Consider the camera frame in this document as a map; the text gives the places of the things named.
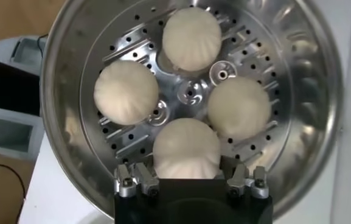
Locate white steamed baozi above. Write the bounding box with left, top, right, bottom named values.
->
left=93, top=60, right=160, bottom=126
left=162, top=6, right=223, bottom=72
left=207, top=75, right=272, bottom=141
left=152, top=117, right=221, bottom=180

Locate stainless steel steamer basket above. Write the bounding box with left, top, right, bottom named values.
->
left=40, top=0, right=346, bottom=220

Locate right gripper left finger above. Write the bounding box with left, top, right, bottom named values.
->
left=114, top=163, right=161, bottom=198

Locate thin black floor cable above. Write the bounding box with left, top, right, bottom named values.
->
left=0, top=163, right=27, bottom=224

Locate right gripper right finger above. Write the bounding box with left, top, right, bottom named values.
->
left=222, top=156, right=270, bottom=199

